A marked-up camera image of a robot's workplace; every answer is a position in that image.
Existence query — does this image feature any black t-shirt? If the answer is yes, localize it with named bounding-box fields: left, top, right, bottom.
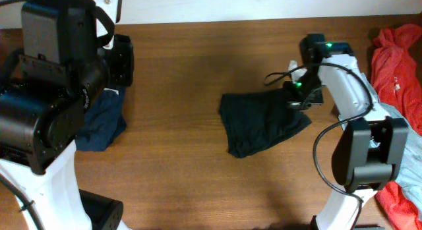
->
left=219, top=88, right=311, bottom=158

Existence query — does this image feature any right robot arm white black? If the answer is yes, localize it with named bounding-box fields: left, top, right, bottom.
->
left=283, top=34, right=409, bottom=230

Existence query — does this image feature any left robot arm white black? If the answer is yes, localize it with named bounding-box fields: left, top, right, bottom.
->
left=1, top=0, right=134, bottom=230

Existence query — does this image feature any folded navy blue garment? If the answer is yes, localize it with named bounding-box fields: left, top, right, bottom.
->
left=75, top=86, right=127, bottom=152

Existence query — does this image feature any red t-shirt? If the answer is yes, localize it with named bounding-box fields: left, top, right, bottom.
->
left=371, top=24, right=421, bottom=229

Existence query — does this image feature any light blue grey garment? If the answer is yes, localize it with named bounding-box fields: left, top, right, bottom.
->
left=339, top=72, right=422, bottom=211

